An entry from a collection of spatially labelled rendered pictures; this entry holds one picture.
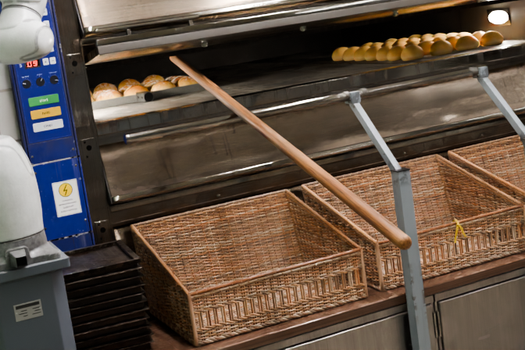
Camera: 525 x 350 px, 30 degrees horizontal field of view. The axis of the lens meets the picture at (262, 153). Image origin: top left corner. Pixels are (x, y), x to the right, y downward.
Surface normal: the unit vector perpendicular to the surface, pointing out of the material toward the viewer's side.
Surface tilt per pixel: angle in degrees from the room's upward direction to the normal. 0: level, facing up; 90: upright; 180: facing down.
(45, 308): 90
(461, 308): 90
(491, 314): 91
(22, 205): 91
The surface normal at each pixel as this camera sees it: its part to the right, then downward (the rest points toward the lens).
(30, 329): 0.40, 0.09
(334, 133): 0.35, -0.26
